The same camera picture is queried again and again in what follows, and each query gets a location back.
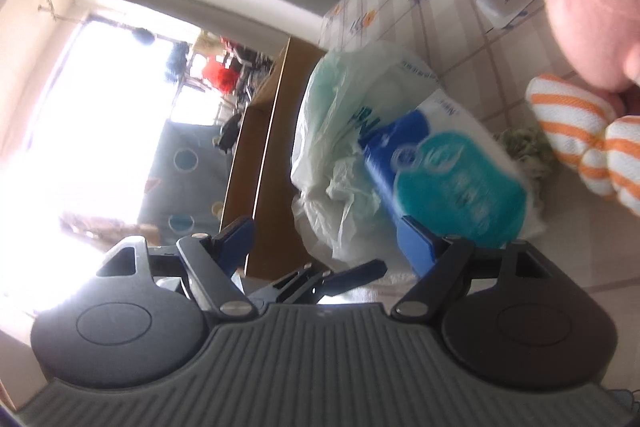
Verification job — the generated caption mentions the blue tissue pack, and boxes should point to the blue tissue pack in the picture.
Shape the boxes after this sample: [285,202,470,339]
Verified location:
[357,88,531,248]

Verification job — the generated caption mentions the green floral cloth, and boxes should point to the green floral cloth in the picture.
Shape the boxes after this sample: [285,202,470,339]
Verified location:
[495,127,558,195]

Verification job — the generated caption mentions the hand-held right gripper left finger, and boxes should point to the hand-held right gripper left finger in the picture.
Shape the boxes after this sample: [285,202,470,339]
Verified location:
[95,215,257,319]

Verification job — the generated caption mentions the red plastic bag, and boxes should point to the red plastic bag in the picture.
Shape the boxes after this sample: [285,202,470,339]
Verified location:
[200,38,238,92]

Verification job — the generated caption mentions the blue blanket with circles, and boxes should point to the blue blanket with circles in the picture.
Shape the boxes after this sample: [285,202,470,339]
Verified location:
[137,117,238,240]

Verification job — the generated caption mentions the white plastic bag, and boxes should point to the white plastic bag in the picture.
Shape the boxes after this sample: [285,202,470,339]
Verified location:
[290,41,546,268]

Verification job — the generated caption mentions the checked bed sheet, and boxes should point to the checked bed sheet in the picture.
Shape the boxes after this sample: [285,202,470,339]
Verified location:
[320,0,640,308]

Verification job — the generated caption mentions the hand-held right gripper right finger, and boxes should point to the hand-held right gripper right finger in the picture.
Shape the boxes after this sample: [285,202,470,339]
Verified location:
[391,215,566,322]

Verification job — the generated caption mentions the brown cardboard box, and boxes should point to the brown cardboard box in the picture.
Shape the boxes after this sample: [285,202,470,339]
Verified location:
[217,36,328,280]

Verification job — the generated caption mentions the brown patterned cloth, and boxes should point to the brown patterned cloth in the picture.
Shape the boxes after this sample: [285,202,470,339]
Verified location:
[60,212,161,248]

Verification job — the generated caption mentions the blue hanging clothes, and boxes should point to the blue hanging clothes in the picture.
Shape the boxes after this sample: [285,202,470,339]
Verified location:
[165,42,193,82]

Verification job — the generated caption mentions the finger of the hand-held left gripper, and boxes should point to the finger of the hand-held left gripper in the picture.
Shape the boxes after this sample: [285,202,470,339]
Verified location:
[247,259,387,305]

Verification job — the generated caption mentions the pink pig plush toy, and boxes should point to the pink pig plush toy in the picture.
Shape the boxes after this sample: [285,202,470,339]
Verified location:
[525,0,640,210]

